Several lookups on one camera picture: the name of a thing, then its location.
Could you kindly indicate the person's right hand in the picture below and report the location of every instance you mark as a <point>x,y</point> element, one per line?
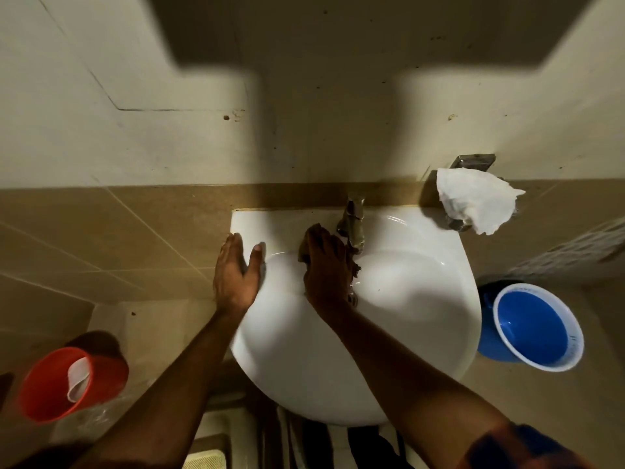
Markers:
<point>326,280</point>

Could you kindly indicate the person's left hand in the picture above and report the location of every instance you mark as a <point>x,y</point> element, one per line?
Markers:
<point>233,283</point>

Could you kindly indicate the person's left thumb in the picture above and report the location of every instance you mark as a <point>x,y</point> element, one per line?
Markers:
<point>255,263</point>

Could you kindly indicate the person's right fingers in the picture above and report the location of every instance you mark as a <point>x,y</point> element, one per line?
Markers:
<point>318,241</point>

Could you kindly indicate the dark brown cleaning cloth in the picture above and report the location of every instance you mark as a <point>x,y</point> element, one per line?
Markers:
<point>352,266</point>

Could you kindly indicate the person's left forearm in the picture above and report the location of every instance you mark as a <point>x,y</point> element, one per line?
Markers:
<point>161,395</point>

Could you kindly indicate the person's right forearm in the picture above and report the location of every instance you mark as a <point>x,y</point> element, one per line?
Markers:
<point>415,380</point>

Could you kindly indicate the metal faucet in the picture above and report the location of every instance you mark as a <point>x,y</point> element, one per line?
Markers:
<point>353,222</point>

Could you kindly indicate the white ceramic wash basin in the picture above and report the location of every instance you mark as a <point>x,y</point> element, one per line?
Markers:
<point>405,317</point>

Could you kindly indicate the white crumpled tissue paper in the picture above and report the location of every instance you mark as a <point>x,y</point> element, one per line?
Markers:
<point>476,197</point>

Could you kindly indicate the striped floor mat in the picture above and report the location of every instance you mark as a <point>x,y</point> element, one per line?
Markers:
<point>337,446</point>

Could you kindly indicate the white plastic mug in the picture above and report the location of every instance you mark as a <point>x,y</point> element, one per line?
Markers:
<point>78,380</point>

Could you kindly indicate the blue plastic bucket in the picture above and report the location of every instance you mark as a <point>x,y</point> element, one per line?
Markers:
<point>532,327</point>

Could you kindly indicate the red plastic bucket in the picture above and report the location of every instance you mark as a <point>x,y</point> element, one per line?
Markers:
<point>46,385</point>

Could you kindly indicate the checked shirt sleeve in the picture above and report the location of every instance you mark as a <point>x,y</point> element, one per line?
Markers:
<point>522,449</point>

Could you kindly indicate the metal wall holder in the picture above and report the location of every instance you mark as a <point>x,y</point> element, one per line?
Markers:
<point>472,162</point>

